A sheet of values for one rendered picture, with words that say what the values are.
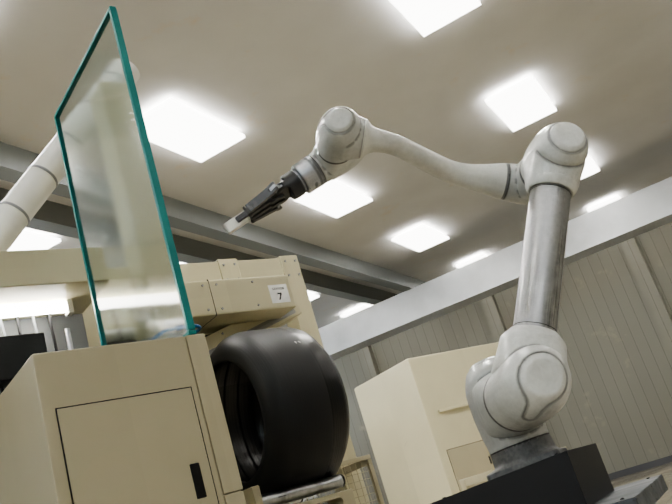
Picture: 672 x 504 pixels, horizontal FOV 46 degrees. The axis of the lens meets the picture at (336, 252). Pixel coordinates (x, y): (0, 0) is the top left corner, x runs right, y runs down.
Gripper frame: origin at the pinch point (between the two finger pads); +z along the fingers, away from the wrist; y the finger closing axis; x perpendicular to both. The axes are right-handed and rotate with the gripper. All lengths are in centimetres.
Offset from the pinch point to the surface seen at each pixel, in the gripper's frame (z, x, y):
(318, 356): -5, -25, 70
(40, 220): 77, 387, 557
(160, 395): 40, -33, -18
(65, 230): 63, 385, 597
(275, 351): 6, -17, 64
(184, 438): 41, -43, -15
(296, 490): 27, -56, 74
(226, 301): 6, 23, 104
